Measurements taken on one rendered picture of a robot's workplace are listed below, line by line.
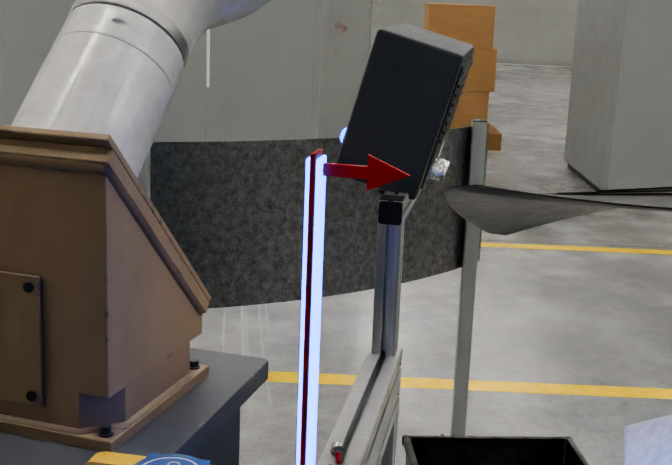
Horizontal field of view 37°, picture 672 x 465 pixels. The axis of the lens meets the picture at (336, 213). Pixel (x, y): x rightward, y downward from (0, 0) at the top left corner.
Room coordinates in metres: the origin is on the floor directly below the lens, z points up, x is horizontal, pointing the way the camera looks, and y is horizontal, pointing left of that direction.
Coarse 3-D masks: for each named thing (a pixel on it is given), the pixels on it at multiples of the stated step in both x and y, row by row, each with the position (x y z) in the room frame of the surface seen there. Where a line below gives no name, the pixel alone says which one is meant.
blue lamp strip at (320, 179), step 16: (320, 160) 0.65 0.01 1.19; (320, 176) 0.65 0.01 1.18; (320, 192) 0.65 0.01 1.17; (320, 208) 0.65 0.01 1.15; (320, 224) 0.65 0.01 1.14; (320, 240) 0.65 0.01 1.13; (320, 256) 0.66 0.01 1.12; (320, 272) 0.66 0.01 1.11; (320, 288) 0.66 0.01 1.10; (320, 304) 0.66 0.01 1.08; (320, 320) 0.67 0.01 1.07
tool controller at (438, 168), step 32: (384, 32) 1.23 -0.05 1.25; (416, 32) 1.35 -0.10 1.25; (384, 64) 1.22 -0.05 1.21; (416, 64) 1.22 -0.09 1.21; (448, 64) 1.21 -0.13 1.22; (384, 96) 1.22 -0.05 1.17; (416, 96) 1.22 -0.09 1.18; (448, 96) 1.21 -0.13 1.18; (352, 128) 1.23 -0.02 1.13; (384, 128) 1.22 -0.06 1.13; (416, 128) 1.22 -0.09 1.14; (448, 128) 1.35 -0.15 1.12; (352, 160) 1.23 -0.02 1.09; (384, 160) 1.22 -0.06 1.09; (416, 160) 1.22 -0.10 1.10; (384, 192) 1.28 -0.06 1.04; (416, 192) 1.22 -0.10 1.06
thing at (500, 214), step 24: (456, 192) 0.57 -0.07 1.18; (480, 192) 0.55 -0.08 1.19; (504, 192) 0.55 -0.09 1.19; (576, 192) 0.63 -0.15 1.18; (600, 192) 0.62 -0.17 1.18; (624, 192) 0.62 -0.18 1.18; (648, 192) 0.61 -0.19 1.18; (480, 216) 0.69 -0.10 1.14; (504, 216) 0.69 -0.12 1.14; (528, 216) 0.70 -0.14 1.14; (552, 216) 0.71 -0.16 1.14; (576, 216) 0.73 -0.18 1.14
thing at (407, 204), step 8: (392, 192) 1.22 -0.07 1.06; (400, 192) 1.22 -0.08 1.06; (384, 200) 1.17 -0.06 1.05; (408, 200) 1.22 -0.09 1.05; (384, 208) 1.17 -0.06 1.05; (392, 208) 1.16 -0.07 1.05; (400, 208) 1.16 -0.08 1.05; (408, 208) 1.23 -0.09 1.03; (384, 216) 1.17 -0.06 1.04; (392, 216) 1.16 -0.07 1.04; (400, 216) 1.16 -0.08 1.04; (384, 224) 1.17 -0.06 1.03; (392, 224) 1.16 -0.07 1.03; (400, 224) 1.16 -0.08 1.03
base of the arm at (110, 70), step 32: (64, 32) 0.92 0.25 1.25; (96, 32) 0.91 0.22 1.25; (128, 32) 0.91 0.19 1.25; (160, 32) 0.93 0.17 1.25; (64, 64) 0.89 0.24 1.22; (96, 64) 0.88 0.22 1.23; (128, 64) 0.90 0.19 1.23; (160, 64) 0.92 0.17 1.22; (32, 96) 0.87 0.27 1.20; (64, 96) 0.86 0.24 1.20; (96, 96) 0.86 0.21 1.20; (128, 96) 0.88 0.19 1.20; (160, 96) 0.92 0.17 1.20; (64, 128) 0.84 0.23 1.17; (96, 128) 0.85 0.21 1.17; (128, 128) 0.87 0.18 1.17; (128, 160) 0.86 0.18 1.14
